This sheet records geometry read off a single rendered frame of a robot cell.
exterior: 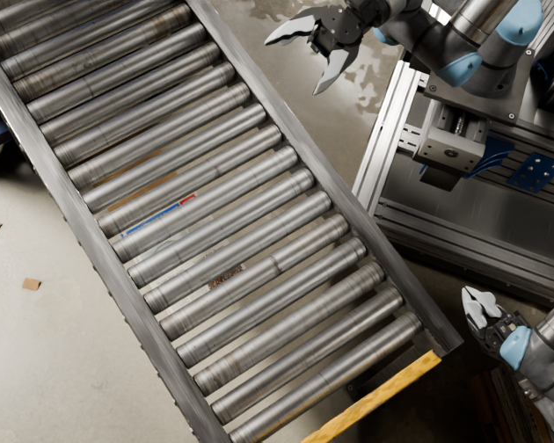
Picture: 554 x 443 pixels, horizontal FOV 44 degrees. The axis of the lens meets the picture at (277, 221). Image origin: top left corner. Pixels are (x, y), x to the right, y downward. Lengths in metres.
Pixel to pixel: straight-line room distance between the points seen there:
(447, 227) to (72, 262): 1.19
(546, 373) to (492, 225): 0.94
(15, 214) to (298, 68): 1.13
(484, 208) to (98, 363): 1.29
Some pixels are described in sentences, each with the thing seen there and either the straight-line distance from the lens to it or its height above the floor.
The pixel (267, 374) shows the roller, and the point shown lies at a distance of 1.39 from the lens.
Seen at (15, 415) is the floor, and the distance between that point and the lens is 2.26.
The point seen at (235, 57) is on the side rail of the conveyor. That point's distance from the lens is 1.67.
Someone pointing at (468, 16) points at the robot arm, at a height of 1.20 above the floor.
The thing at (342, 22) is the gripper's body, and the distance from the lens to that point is 1.18.
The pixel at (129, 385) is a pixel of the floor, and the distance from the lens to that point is 2.20.
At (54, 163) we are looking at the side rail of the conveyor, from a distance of 1.56.
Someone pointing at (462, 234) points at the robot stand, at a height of 0.21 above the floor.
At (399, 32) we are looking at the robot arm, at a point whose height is 1.13.
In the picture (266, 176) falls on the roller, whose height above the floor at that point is 0.79.
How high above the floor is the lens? 2.16
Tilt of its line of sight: 68 degrees down
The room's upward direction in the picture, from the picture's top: 12 degrees clockwise
